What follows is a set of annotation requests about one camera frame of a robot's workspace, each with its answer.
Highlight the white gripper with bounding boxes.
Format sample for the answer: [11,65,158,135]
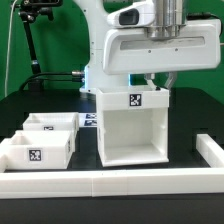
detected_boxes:
[102,19,221,90]

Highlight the white drawer cabinet box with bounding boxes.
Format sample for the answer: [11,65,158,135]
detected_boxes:
[96,86,169,167]

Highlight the white front drawer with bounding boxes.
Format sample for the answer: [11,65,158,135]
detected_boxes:
[0,131,73,170]

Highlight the white drawer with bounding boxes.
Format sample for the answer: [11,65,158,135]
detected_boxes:
[23,112,79,132]
[0,131,73,170]

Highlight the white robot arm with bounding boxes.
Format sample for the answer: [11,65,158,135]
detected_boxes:
[73,0,222,94]

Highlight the white rear drawer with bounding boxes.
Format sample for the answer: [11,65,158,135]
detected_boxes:
[23,112,79,132]

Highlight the white fiducial marker sheet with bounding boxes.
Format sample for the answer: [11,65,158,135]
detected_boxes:
[79,113,97,127]

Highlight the white table border fence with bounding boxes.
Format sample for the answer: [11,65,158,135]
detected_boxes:
[0,134,224,199]

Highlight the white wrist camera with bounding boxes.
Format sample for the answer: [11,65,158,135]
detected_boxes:
[107,0,155,28]

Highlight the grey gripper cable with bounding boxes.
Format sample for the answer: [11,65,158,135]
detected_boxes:
[186,11,224,38]

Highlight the black base cables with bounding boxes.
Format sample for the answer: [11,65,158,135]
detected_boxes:
[18,69,86,92]

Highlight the black camera stand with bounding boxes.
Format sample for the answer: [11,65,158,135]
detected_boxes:
[19,0,63,92]

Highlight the white hanging cable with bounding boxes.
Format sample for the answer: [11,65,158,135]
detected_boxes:
[3,0,20,98]

